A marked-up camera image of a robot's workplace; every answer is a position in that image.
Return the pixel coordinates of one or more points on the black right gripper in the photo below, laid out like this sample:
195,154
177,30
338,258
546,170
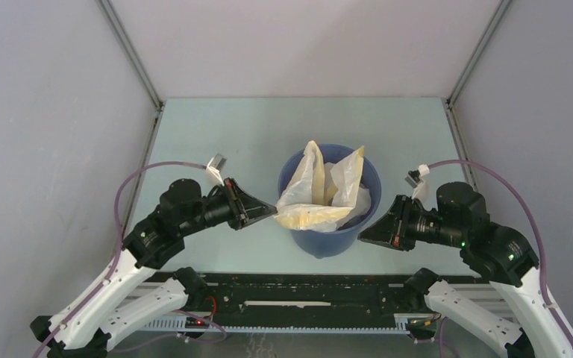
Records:
391,229

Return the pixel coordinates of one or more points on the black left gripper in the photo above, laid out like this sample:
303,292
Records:
245,208

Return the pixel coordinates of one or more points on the blue plastic trash bin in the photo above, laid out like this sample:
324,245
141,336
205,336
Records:
322,245

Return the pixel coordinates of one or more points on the translucent yellowish trash bag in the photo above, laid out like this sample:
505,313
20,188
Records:
321,196

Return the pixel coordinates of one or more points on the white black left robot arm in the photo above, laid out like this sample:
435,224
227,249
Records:
97,321

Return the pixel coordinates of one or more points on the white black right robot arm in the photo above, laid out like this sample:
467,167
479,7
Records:
498,253

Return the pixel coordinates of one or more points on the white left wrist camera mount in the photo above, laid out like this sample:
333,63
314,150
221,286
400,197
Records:
214,168

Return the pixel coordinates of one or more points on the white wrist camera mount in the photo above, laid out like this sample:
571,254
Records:
214,168
416,179

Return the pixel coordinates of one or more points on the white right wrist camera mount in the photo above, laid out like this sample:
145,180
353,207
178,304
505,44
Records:
416,179

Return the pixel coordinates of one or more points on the left corner aluminium post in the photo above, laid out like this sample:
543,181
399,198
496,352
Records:
110,13

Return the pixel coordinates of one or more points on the corner aluminium post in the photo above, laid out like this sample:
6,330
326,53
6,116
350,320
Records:
481,46
110,13

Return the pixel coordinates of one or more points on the right corner aluminium post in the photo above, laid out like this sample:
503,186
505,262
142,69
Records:
481,46

